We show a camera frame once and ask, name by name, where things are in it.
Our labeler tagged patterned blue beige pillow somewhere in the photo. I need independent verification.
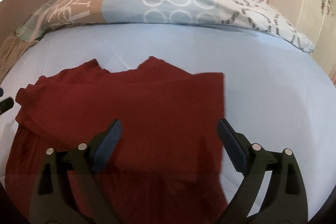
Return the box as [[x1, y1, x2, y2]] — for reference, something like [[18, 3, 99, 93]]
[[15, 0, 315, 54]]

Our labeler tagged dark red knit sweater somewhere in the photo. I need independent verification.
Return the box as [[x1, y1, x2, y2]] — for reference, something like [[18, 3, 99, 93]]
[[5, 57, 227, 223]]

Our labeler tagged light blue quilted bedspread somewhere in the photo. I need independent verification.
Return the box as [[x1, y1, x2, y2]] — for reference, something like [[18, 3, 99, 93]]
[[1, 24, 335, 217]]

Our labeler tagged beige crumpled cloth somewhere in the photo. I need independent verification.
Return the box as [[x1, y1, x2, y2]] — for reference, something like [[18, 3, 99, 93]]
[[0, 34, 39, 83]]

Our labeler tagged white floral wardrobe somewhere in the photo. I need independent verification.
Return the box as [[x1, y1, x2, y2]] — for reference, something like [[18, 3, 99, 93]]
[[297, 0, 335, 77]]

